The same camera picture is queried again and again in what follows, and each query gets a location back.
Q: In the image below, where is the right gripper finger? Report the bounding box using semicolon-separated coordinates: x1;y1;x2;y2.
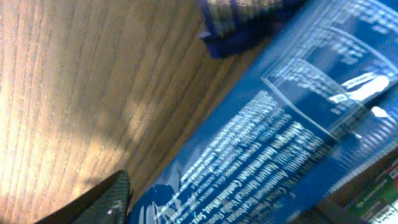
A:
37;170;130;224

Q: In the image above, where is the blue Oreo cookie pack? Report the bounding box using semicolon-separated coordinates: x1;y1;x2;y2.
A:
129;0;397;223

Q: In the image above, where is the green chocolate bar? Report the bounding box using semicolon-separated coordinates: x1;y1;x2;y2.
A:
291;149;397;224

